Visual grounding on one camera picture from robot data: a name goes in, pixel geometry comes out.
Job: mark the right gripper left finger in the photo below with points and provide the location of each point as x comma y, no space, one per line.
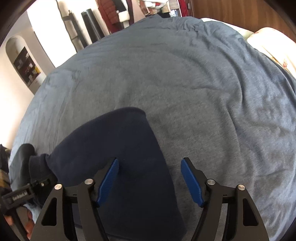
56,220

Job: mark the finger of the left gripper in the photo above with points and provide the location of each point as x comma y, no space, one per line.
41,188

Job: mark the black tracker box with tape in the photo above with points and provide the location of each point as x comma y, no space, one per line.
5,184

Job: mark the wooden headboard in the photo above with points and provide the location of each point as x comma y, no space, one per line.
250,15

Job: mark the black leaning ladder rack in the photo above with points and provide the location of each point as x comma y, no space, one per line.
74,32

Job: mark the cream floral pillow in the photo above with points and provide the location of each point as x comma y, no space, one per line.
273,44

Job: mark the arched wall shelf niche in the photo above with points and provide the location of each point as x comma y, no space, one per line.
24,63

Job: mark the person's left hand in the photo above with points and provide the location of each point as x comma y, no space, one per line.
27,220

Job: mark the navy blue pants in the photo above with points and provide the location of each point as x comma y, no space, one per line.
142,204

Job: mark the clothes rack with hanging clothes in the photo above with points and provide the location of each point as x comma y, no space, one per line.
118,15

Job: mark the black cylinder stand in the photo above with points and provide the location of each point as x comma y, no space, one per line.
93,28

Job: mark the grey-blue bed cover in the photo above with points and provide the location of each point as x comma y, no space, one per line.
207,95

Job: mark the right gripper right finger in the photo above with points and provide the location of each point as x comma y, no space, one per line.
243,221

